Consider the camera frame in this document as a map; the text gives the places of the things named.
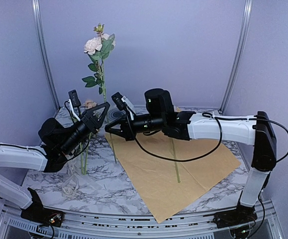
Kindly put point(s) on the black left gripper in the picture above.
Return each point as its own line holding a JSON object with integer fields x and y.
{"x": 91, "y": 126}

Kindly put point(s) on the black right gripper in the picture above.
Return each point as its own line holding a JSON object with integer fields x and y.
{"x": 124, "y": 120}

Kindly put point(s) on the brown orange wrapping paper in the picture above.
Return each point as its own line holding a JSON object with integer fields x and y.
{"x": 155, "y": 179}

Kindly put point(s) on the pink rose fake stem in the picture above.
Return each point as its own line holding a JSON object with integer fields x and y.
{"x": 98, "y": 50}

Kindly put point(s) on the yellow daisy fake bunch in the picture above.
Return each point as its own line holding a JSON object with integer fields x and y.
{"x": 84, "y": 156}

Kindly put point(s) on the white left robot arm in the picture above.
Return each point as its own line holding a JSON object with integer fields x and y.
{"x": 26, "y": 157}

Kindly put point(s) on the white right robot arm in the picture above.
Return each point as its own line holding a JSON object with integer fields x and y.
{"x": 186, "y": 125}

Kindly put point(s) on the grey ringed plate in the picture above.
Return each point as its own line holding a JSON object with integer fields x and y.
{"x": 115, "y": 113}

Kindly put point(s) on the cream ribbon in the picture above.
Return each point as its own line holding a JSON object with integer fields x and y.
{"x": 71, "y": 185}

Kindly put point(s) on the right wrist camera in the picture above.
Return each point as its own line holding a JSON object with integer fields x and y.
{"x": 124, "y": 104}

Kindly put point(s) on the aluminium frame post left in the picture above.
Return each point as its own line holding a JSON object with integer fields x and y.
{"x": 43, "y": 51}

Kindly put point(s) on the aluminium frame post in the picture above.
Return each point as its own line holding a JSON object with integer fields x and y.
{"x": 43, "y": 51}
{"x": 238, "y": 54}

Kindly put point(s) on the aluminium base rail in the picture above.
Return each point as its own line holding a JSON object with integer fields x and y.
{"x": 77, "y": 225}

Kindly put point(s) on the aluminium frame post right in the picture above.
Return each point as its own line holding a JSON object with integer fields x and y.
{"x": 238, "y": 54}

